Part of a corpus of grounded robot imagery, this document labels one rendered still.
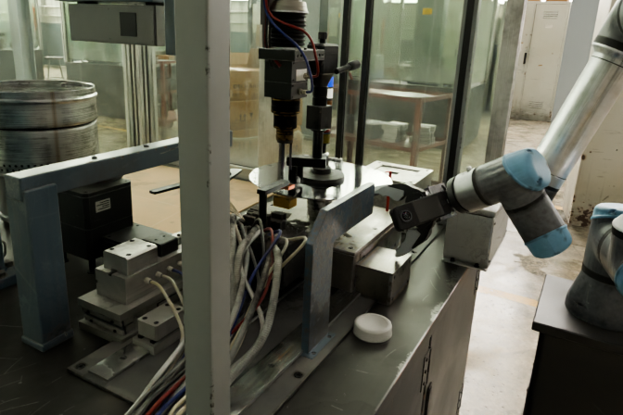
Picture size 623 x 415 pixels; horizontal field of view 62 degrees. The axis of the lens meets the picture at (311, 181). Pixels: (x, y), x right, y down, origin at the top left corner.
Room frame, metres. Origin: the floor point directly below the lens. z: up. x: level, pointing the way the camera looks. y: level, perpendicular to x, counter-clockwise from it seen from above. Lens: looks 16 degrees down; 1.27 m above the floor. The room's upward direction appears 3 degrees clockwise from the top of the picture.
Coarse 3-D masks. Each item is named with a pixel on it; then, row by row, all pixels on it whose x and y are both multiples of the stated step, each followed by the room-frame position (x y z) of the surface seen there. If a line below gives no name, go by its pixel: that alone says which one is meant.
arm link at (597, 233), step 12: (600, 204) 0.97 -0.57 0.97; (612, 204) 0.98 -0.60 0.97; (600, 216) 0.94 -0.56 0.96; (612, 216) 0.92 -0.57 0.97; (600, 228) 0.93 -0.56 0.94; (588, 240) 0.97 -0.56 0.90; (600, 240) 0.91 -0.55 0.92; (588, 252) 0.95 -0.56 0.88; (588, 264) 0.95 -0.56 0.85; (600, 264) 0.92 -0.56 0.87
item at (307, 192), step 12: (264, 168) 1.22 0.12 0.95; (276, 168) 1.22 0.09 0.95; (336, 168) 1.25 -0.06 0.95; (348, 168) 1.25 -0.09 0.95; (360, 168) 1.26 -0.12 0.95; (252, 180) 1.11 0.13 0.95; (264, 180) 1.11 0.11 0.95; (276, 180) 1.12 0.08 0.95; (348, 180) 1.14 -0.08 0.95; (360, 180) 1.15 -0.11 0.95; (372, 180) 1.15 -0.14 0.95; (384, 180) 1.16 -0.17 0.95; (276, 192) 1.03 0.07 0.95; (288, 192) 1.03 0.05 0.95; (300, 192) 1.03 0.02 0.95; (312, 192) 1.04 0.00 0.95; (324, 192) 1.04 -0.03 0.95; (336, 192) 1.05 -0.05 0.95; (348, 192) 1.05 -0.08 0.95
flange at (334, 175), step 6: (306, 168) 1.20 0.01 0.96; (312, 168) 1.15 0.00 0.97; (318, 168) 1.15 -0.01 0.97; (330, 168) 1.15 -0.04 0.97; (306, 174) 1.14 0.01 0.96; (312, 174) 1.14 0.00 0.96; (318, 174) 1.14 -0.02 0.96; (324, 174) 1.14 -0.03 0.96; (330, 174) 1.14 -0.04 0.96; (336, 174) 1.15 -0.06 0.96; (342, 174) 1.16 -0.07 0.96; (306, 180) 1.11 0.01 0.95; (312, 180) 1.11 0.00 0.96; (318, 180) 1.10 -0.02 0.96; (324, 180) 1.10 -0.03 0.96; (330, 180) 1.11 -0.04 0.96; (336, 180) 1.12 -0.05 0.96; (342, 180) 1.13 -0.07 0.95
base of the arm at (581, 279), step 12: (588, 276) 0.94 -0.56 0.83; (600, 276) 0.92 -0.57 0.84; (576, 288) 0.96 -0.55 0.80; (588, 288) 0.93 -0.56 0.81; (600, 288) 0.91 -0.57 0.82; (612, 288) 0.90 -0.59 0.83; (576, 300) 0.95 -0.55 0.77; (588, 300) 0.92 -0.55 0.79; (600, 300) 0.90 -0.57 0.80; (612, 300) 0.89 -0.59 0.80; (576, 312) 0.93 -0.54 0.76; (588, 312) 0.91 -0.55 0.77; (600, 312) 0.90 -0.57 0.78; (612, 312) 0.89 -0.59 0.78; (600, 324) 0.89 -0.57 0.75; (612, 324) 0.88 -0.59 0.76
